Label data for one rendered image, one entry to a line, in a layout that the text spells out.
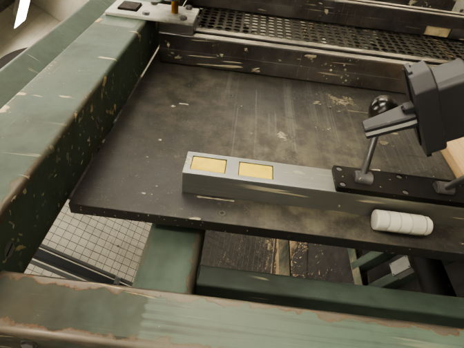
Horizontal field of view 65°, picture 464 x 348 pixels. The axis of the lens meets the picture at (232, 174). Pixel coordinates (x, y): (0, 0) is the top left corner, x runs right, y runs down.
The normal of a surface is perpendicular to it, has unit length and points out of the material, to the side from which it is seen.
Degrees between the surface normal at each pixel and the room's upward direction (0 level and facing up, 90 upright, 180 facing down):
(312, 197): 90
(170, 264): 60
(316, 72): 90
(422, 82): 51
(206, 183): 90
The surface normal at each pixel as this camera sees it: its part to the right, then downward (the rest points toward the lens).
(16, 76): 0.59, -0.59
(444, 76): -0.45, -0.70
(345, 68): -0.07, 0.65
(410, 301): 0.11, -0.75
